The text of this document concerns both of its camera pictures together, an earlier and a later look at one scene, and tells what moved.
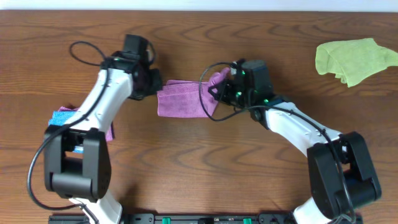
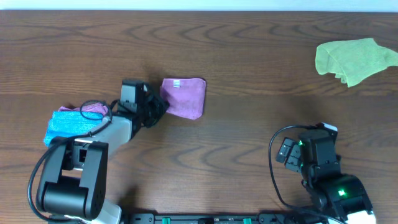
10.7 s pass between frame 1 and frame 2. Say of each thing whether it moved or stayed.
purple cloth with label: moved
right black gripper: moved
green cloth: stayed
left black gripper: moved
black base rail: stayed
